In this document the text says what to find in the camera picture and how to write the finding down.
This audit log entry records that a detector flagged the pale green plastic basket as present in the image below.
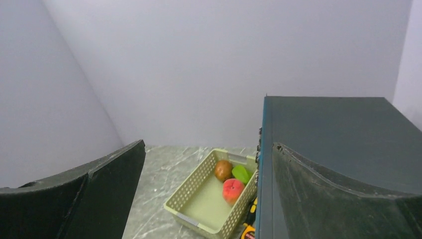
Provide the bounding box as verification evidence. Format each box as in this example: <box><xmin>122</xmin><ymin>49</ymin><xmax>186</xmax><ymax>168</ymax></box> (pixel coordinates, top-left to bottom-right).
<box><xmin>163</xmin><ymin>148</ymin><xmax>257</xmax><ymax>239</ymax></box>

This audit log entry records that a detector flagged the yellow tape measure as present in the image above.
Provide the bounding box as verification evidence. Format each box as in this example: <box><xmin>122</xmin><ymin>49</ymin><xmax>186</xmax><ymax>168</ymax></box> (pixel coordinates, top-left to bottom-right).
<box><xmin>239</xmin><ymin>223</ymin><xmax>255</xmax><ymax>239</ymax></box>

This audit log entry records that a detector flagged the dark blue network switch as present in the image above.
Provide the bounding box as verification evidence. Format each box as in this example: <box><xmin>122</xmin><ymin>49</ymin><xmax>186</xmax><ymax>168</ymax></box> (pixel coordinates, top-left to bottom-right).
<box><xmin>256</xmin><ymin>96</ymin><xmax>422</xmax><ymax>239</ymax></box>

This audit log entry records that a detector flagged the yellow black screwdriver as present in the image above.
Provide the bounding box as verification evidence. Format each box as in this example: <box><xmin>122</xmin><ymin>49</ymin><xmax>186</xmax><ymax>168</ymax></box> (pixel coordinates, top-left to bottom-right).
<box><xmin>243</xmin><ymin>197</ymin><xmax>257</xmax><ymax>227</ymax></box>

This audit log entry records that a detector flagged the brown kiwi fruit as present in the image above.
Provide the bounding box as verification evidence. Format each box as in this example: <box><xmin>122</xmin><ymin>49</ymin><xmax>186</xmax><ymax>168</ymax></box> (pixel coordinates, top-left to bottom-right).
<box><xmin>214</xmin><ymin>160</ymin><xmax>233</xmax><ymax>183</ymax></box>

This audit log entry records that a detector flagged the pink orange peach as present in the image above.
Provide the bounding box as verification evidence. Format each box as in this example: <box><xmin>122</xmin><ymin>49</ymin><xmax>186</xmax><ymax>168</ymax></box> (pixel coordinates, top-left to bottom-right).
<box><xmin>222</xmin><ymin>178</ymin><xmax>245</xmax><ymax>206</ymax></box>

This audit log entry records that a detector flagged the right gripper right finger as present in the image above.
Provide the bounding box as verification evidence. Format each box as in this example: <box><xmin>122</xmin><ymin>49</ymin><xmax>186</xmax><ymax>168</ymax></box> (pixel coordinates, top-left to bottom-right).
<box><xmin>272</xmin><ymin>143</ymin><xmax>422</xmax><ymax>239</ymax></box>

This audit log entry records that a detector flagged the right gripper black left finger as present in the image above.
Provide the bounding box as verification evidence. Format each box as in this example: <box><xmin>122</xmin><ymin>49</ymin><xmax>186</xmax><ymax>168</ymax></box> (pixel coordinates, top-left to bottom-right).
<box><xmin>0</xmin><ymin>140</ymin><xmax>146</xmax><ymax>239</ymax></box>

